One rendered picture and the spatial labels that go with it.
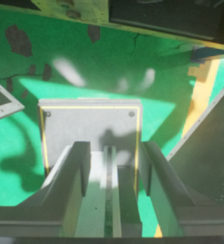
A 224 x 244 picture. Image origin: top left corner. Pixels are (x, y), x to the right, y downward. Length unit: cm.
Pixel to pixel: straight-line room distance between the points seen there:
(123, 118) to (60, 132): 43
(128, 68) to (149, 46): 23
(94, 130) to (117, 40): 71
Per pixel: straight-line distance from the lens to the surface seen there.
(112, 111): 117
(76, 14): 71
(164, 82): 153
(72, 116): 120
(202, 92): 165
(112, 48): 147
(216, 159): 70
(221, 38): 86
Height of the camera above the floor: 146
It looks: 75 degrees down
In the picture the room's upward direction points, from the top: 179 degrees clockwise
